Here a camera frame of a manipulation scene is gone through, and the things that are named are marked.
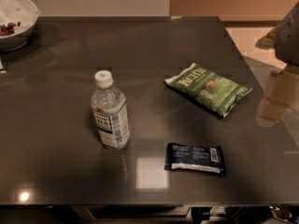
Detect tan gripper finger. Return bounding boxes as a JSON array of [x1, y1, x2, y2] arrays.
[[257, 65, 299, 122]]

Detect clear plastic water bottle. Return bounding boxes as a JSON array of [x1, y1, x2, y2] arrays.
[[91, 70, 130, 150]]

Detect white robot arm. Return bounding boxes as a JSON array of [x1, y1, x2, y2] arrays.
[[256, 3, 299, 127]]

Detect green Kettle chips bag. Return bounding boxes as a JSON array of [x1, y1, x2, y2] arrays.
[[165, 63, 252, 118]]

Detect dark blue snack wrapper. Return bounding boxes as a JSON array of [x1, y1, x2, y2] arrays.
[[164, 143, 226, 175]]

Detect white bowl with food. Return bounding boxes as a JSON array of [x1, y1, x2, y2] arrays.
[[0, 0, 40, 51]]

